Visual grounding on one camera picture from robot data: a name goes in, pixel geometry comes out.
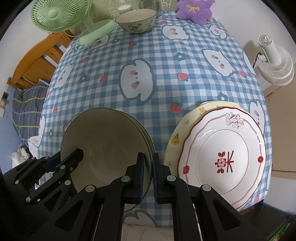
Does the blue checked tablecloth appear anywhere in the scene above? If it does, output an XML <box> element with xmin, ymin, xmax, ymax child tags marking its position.
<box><xmin>37</xmin><ymin>10</ymin><xmax>273</xmax><ymax>229</ymax></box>

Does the floral ceramic bowl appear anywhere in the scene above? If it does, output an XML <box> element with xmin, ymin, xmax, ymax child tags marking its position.
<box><xmin>60</xmin><ymin>108</ymin><xmax>152</xmax><ymax>204</ymax></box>
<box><xmin>116</xmin><ymin>110</ymin><xmax>155</xmax><ymax>212</ymax></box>
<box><xmin>115</xmin><ymin>9</ymin><xmax>157</xmax><ymax>34</ymax></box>

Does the purple plush bunny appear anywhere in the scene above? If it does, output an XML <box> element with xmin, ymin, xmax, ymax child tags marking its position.
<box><xmin>176</xmin><ymin>0</ymin><xmax>215</xmax><ymax>25</ymax></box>

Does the wall socket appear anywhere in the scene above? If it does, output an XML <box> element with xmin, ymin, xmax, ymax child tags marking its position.
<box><xmin>0</xmin><ymin>91</ymin><xmax>10</xmax><ymax>116</ymax></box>

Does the glass jar dark lid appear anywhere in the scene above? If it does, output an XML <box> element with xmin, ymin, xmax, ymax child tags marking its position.
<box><xmin>138</xmin><ymin>0</ymin><xmax>162</xmax><ymax>18</ymax></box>

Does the yellow floral beaded plate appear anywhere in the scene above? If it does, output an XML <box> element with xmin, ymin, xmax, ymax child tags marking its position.
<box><xmin>171</xmin><ymin>102</ymin><xmax>243</xmax><ymax>163</ymax></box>

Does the black power cable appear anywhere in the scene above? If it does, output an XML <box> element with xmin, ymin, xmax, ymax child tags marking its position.
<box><xmin>253</xmin><ymin>53</ymin><xmax>263</xmax><ymax>69</ymax></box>

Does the white fan cable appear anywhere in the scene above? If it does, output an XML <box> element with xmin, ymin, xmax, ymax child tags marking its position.
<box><xmin>74</xmin><ymin>29</ymin><xmax>103</xmax><ymax>52</ymax></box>

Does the green desk fan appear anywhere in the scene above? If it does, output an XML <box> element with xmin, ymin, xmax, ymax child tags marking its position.
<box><xmin>31</xmin><ymin>0</ymin><xmax>118</xmax><ymax>45</ymax></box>

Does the wooden bed headboard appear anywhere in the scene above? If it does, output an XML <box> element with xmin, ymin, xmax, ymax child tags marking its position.
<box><xmin>7</xmin><ymin>30</ymin><xmax>77</xmax><ymax>88</ymax></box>

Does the white charging cable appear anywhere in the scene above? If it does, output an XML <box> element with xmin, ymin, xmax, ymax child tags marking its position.
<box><xmin>5</xmin><ymin>107</ymin><xmax>30</xmax><ymax>149</ymax></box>

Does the white plate red trim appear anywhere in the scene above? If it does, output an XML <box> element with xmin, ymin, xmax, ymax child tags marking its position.
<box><xmin>177</xmin><ymin>107</ymin><xmax>266</xmax><ymax>210</ymax></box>

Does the yellow floral scalloped plate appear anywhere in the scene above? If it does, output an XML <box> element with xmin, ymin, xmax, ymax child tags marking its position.
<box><xmin>164</xmin><ymin>101</ymin><xmax>245</xmax><ymax>168</ymax></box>

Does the white standing fan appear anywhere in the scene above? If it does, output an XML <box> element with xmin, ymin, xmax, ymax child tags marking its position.
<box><xmin>253</xmin><ymin>34</ymin><xmax>295</xmax><ymax>86</ymax></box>

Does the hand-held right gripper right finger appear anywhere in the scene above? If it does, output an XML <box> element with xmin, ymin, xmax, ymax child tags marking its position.
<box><xmin>153</xmin><ymin>152</ymin><xmax>269</xmax><ymax>241</ymax></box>

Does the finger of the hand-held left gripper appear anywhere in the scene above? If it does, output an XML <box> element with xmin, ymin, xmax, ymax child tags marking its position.
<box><xmin>14</xmin><ymin>152</ymin><xmax>62</xmax><ymax>183</ymax></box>
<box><xmin>54</xmin><ymin>149</ymin><xmax>84</xmax><ymax>176</ymax></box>

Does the dark storage bin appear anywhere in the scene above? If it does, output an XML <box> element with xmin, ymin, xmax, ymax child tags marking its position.
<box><xmin>240</xmin><ymin>202</ymin><xmax>293</xmax><ymax>241</ymax></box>

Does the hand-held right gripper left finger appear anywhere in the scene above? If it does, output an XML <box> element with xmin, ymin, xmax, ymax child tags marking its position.
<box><xmin>35</xmin><ymin>152</ymin><xmax>147</xmax><ymax>241</ymax></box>

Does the grey plaid pillow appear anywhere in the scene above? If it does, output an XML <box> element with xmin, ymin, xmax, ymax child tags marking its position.
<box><xmin>13</xmin><ymin>83</ymin><xmax>50</xmax><ymax>139</ymax></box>

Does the crumpled white cloth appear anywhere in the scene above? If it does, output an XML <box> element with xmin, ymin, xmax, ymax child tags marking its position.
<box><xmin>11</xmin><ymin>148</ymin><xmax>30</xmax><ymax>166</ymax></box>

